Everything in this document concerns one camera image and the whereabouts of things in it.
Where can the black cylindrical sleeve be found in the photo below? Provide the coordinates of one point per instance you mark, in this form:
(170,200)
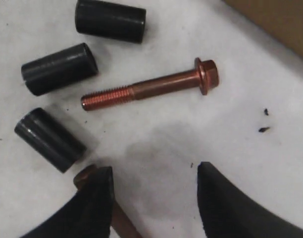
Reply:
(58,69)
(50,140)
(110,21)

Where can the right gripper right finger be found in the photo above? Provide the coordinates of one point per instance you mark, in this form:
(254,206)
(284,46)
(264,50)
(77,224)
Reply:
(230,205)

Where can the copper flange bolt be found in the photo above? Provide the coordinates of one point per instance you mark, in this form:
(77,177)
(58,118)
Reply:
(151,85)
(121,220)

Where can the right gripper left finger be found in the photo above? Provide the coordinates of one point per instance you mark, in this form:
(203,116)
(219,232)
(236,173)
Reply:
(84,210)

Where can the cardboard box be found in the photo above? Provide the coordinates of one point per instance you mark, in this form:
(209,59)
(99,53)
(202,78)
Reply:
(277,22)

